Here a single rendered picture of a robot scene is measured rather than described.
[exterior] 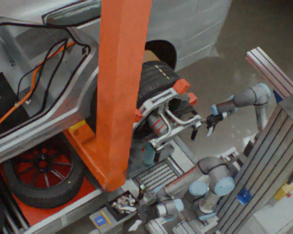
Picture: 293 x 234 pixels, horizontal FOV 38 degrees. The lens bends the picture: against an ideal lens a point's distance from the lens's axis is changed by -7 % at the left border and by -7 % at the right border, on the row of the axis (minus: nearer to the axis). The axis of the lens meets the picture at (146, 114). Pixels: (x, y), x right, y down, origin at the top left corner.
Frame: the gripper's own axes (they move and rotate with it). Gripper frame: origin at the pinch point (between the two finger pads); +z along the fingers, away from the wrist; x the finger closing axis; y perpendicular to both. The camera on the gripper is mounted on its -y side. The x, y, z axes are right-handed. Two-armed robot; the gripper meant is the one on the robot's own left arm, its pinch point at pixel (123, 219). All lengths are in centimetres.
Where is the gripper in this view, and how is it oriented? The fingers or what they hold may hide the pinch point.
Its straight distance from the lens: 252.7
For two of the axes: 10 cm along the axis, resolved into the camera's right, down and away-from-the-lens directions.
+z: -9.3, 2.3, -2.7
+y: -0.5, 6.7, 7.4
